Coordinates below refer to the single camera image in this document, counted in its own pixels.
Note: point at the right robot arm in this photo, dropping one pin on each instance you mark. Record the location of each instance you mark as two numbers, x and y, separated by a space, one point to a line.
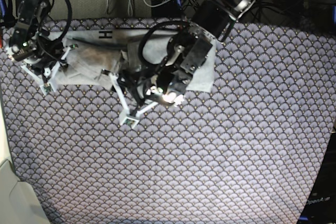
31 18

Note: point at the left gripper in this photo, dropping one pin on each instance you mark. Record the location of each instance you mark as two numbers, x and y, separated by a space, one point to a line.
165 88

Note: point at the light grey T-shirt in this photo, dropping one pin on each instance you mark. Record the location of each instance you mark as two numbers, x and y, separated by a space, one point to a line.
97 51

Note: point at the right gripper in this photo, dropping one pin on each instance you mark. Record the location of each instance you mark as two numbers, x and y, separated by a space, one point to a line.
41 57

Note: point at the black power adapter box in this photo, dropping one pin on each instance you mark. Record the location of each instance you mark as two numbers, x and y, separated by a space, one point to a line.
167 10

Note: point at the black OpenArm base panel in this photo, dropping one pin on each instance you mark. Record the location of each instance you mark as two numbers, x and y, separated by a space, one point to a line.
320 206

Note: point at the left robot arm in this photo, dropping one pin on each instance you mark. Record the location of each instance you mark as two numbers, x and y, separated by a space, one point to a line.
161 65

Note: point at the fan-patterned grey tablecloth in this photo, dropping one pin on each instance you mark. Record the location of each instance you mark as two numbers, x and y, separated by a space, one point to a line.
247 152

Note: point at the white plastic bin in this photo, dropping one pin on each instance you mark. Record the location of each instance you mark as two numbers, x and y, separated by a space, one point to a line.
19 203

